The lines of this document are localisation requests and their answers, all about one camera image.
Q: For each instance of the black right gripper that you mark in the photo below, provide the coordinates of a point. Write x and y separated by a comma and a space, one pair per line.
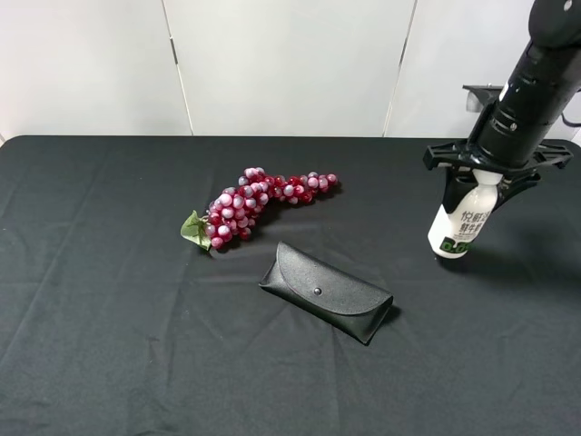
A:
460, 158

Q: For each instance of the white milk bottle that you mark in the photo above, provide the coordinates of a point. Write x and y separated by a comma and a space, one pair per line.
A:
451, 234

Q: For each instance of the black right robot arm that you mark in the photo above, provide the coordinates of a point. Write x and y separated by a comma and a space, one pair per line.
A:
508, 137

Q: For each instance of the black leather glasses case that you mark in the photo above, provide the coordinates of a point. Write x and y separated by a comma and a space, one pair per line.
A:
344, 301

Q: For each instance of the red artificial grape bunch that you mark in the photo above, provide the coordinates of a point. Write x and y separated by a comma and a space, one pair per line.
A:
234, 213

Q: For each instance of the black tablecloth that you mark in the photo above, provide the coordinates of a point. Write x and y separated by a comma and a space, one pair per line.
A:
113, 324

